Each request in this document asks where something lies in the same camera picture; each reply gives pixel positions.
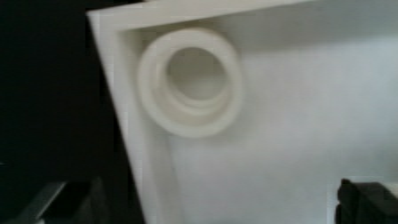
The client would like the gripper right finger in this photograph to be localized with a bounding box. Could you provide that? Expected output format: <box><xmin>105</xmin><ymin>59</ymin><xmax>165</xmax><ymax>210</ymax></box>
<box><xmin>336</xmin><ymin>179</ymin><xmax>398</xmax><ymax>224</ymax></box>

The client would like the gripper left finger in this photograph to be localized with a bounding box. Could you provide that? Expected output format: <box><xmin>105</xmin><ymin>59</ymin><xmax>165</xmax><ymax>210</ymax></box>
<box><xmin>10</xmin><ymin>177</ymin><xmax>110</xmax><ymax>224</ymax></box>

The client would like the white square table top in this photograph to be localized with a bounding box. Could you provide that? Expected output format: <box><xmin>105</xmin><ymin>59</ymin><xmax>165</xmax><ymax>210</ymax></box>
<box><xmin>87</xmin><ymin>0</ymin><xmax>398</xmax><ymax>224</ymax></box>

